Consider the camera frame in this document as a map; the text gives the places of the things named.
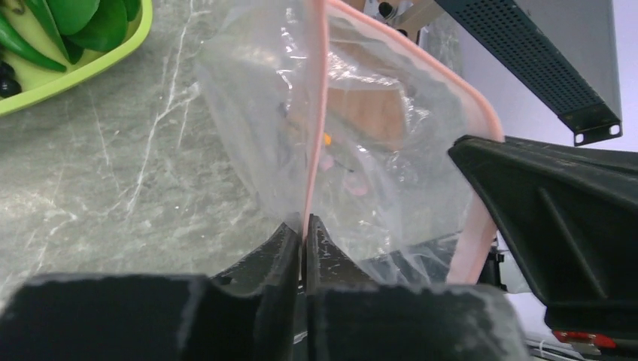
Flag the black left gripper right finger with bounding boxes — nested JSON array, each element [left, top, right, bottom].
[[305, 216, 529, 360]]

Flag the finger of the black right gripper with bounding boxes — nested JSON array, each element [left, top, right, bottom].
[[448, 136, 637, 340]]

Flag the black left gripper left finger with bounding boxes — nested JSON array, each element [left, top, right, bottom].
[[1, 225, 299, 360]]

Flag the clear pink zip top bag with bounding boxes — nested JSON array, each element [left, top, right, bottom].
[[196, 1, 504, 284]]

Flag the dark rack server box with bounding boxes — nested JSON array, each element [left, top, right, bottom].
[[438, 0, 623, 147]]

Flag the brown wooden board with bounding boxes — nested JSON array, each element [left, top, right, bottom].
[[327, 29, 406, 151]]

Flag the lime green plastic basket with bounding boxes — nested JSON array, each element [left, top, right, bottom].
[[1, 0, 153, 116]]

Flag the white green toy bok choy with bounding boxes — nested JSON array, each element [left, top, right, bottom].
[[24, 0, 141, 65]]

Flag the black toy grapes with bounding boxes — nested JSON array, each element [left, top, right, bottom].
[[0, 61, 22, 99]]

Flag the green toy chili pepper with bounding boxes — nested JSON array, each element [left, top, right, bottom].
[[1, 14, 67, 72]]

